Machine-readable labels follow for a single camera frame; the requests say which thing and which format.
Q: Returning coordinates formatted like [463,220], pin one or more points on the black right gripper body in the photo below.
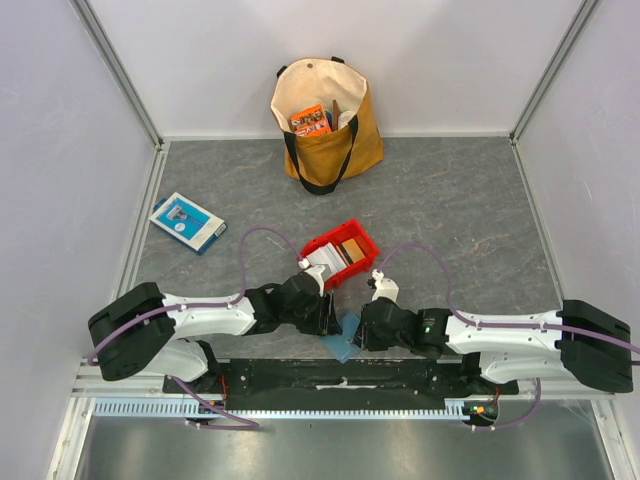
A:
[364,326]

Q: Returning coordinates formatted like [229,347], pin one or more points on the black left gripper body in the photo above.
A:
[312,318]

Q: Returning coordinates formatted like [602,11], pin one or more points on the blue leather card holder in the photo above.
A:
[342,346]

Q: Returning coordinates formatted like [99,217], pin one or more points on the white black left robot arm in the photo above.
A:
[147,330]

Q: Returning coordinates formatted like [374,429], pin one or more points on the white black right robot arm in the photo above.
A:
[578,341]

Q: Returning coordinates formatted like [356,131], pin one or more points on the stack of white cards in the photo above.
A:
[329,256]

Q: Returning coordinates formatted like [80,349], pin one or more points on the gold card in bin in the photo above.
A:
[351,251]

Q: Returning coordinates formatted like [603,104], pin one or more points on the red plastic bin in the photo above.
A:
[350,229]

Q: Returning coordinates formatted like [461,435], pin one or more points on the blue white razor box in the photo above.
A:
[188,223]

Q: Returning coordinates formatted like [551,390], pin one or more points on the brown tote bag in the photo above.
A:
[321,162]

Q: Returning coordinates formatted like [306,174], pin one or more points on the orange snack packet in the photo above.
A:
[312,121]

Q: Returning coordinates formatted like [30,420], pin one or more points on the brown item in bag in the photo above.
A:
[337,122]

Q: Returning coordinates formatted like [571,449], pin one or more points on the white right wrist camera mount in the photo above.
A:
[383,287]

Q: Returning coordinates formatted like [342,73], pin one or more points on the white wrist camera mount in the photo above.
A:
[320,273]
[383,287]

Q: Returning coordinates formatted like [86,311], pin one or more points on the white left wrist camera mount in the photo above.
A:
[320,273]

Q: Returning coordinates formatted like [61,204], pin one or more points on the grey slotted cable duct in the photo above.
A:
[187,408]

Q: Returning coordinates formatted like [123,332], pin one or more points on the aluminium frame rail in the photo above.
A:
[89,383]

